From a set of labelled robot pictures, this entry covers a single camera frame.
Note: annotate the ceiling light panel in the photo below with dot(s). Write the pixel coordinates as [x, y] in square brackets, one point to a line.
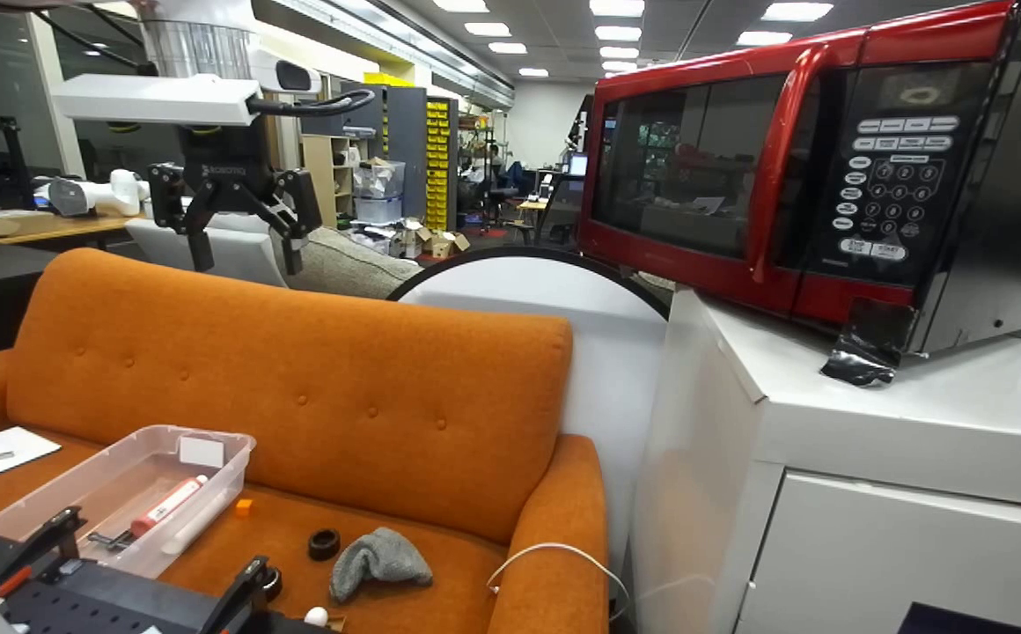
[798, 11]
[509, 45]
[534, 70]
[458, 5]
[616, 32]
[616, 8]
[764, 36]
[485, 28]
[616, 55]

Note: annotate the clear plastic storage box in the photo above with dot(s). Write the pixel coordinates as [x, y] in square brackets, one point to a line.
[90, 495]

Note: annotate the white cabinet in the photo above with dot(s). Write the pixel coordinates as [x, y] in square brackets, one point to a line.
[884, 549]

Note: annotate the red microwave oven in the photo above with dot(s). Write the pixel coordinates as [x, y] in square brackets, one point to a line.
[707, 162]

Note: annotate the white paper sheet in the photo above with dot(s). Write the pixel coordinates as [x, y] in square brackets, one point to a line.
[2, 452]

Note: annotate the yellow black sign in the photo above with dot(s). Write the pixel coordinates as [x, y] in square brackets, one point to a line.
[437, 162]

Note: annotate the wooden office desk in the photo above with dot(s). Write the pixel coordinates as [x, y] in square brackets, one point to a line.
[29, 227]

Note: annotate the white device on desk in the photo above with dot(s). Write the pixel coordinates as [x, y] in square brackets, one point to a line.
[93, 193]

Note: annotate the orange fabric sofa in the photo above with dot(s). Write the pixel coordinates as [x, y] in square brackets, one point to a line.
[300, 388]

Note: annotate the black red clamp tool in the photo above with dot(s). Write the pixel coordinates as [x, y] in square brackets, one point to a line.
[37, 547]

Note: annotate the small orange object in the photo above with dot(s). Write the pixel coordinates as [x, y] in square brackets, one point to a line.
[242, 507]

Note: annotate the grey cushion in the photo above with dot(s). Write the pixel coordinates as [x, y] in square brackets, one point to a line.
[353, 266]

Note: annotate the white low table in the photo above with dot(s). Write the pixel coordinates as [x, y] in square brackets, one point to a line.
[240, 251]

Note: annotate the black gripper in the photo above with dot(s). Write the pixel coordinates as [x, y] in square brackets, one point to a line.
[230, 176]

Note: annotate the red white marker pen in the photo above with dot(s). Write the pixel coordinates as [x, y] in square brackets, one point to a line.
[176, 499]

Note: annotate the black crumpled plastic wrap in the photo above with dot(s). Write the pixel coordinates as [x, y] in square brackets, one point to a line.
[857, 368]

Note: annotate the grey cloth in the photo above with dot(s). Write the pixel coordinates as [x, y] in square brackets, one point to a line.
[373, 561]

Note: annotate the black perforated mounting board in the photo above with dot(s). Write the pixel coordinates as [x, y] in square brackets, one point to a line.
[100, 604]

